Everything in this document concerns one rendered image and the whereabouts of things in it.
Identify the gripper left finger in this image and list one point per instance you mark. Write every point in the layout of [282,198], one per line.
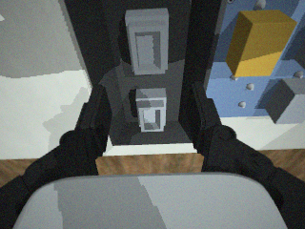
[74,157]

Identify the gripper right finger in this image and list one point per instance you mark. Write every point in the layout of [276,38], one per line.
[223,152]

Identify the yellow rectangular block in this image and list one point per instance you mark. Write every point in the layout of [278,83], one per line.
[259,39]

